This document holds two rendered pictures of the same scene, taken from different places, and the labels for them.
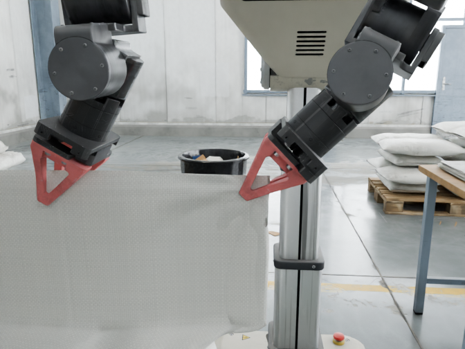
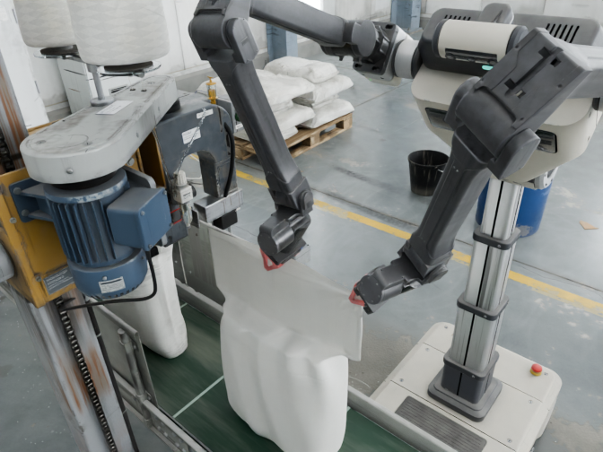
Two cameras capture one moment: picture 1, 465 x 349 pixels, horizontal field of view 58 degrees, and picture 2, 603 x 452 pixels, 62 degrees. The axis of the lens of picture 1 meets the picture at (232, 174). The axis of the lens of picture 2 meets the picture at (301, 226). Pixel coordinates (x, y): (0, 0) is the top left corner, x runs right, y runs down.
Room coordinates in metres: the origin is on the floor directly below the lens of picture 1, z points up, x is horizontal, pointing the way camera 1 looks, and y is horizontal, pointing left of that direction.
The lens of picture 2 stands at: (-0.27, -0.44, 1.74)
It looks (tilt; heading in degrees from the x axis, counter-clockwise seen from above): 31 degrees down; 36
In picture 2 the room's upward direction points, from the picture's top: 2 degrees counter-clockwise
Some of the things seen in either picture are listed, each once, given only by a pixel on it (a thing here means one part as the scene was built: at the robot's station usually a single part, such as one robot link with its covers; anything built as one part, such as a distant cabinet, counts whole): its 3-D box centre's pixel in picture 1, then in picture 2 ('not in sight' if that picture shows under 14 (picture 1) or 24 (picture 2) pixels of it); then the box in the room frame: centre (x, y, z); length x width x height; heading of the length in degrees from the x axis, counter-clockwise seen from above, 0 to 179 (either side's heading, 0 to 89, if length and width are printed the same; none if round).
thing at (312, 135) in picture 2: not in sight; (280, 130); (3.24, 2.35, 0.07); 1.20 x 0.82 x 0.14; 177
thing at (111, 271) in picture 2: not in sight; (100, 233); (0.18, 0.40, 1.21); 0.15 x 0.15 x 0.25
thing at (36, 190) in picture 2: not in sight; (54, 199); (0.16, 0.49, 1.27); 0.12 x 0.09 x 0.09; 175
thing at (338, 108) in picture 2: not in sight; (318, 111); (3.53, 2.12, 0.20); 0.67 x 0.43 x 0.15; 175
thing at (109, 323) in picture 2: not in sight; (65, 311); (0.35, 1.11, 0.53); 1.05 x 0.02 x 0.41; 85
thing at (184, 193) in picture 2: not in sight; (184, 198); (0.46, 0.47, 1.14); 0.05 x 0.04 x 0.16; 175
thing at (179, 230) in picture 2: not in sight; (169, 230); (0.44, 0.53, 1.04); 0.08 x 0.06 x 0.05; 175
